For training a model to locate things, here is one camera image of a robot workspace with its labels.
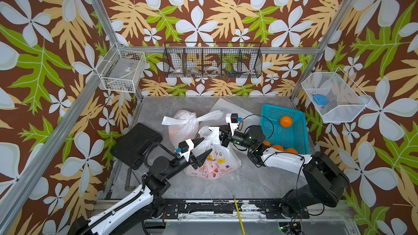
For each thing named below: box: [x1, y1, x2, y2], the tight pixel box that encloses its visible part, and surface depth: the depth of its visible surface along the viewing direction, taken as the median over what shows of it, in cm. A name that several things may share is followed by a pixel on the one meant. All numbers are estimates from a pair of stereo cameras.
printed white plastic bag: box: [161, 109, 224, 146], surface depth 91 cm
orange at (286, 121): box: [279, 115, 293, 128], surface depth 103 cm
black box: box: [110, 122, 163, 171], surface depth 93 cm
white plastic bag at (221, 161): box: [184, 126, 242, 181], surface depth 76 cm
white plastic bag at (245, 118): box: [198, 97, 260, 127], surface depth 112 cm
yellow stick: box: [232, 194, 246, 235], surface depth 75 cm
